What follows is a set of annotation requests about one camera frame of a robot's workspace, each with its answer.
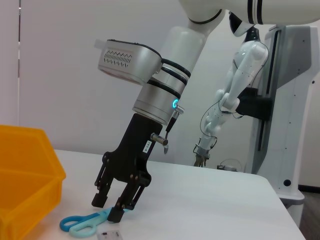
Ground clear plastic ruler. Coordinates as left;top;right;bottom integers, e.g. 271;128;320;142
95;228;126;240

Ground white power adapter with cable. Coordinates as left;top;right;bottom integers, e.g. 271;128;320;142
216;158;243;173

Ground grey white robot stand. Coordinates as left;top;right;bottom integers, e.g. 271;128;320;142
243;24;320;221

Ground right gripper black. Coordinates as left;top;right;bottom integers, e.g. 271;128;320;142
91;113;163;224

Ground yellow plastic storage bin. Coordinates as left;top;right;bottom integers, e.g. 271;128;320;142
0;124;67;240

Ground blue and teal scissors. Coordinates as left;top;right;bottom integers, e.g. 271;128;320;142
59;205;132;239

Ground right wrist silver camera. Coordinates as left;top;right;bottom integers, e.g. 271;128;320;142
94;38;163;86

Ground right gripper cable with connector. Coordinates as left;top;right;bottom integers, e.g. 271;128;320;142
149;104;185;155

